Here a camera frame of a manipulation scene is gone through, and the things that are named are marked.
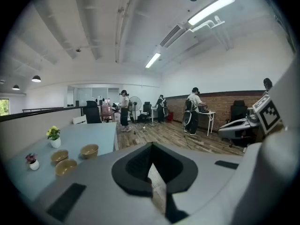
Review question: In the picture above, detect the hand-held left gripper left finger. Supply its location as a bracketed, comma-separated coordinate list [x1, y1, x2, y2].
[34, 142, 166, 225]

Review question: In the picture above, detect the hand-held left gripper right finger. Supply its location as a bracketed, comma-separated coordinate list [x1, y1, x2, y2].
[152, 142, 245, 225]

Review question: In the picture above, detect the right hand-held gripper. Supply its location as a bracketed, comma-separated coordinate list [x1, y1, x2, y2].
[218, 94, 282, 147]

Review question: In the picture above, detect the brown bowl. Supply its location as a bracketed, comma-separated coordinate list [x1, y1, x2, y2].
[55, 158, 78, 177]
[80, 143, 99, 160]
[50, 150, 69, 165]

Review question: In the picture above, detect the black office chair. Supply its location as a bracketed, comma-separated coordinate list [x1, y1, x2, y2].
[83, 100, 103, 124]
[225, 99, 248, 126]
[139, 101, 153, 123]

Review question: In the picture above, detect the white folding table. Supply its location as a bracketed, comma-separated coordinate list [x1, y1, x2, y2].
[198, 110, 216, 137]

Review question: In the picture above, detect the yellow flower potted plant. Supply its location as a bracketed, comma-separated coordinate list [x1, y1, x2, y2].
[46, 125, 62, 149]

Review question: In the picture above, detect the pink flower potted plant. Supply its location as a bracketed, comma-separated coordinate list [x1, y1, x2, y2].
[25, 153, 40, 171]

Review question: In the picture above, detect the black standing fan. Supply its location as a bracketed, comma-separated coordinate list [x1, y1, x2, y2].
[128, 96, 143, 124]

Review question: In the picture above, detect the black railing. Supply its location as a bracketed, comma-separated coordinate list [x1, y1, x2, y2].
[0, 106, 86, 123]

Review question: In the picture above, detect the long tube light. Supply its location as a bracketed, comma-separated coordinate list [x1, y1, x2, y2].
[144, 52, 161, 69]
[187, 0, 236, 26]

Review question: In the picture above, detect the air conditioning vent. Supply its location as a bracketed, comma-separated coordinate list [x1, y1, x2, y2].
[159, 24, 181, 48]

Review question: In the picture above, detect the window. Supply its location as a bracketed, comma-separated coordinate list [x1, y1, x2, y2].
[0, 98, 10, 116]

